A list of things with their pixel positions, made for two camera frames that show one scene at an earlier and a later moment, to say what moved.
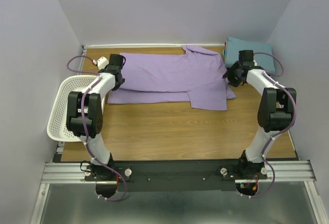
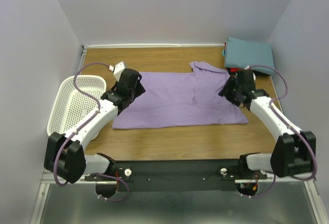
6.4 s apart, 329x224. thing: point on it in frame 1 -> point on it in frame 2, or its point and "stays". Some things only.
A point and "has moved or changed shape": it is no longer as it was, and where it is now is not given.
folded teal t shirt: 233,48 stays
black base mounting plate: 198,175 stays
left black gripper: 118,85 -> 140,90
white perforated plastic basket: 57,127 stays
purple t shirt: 196,76 has moved or changed shape
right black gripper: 229,74 -> 231,83
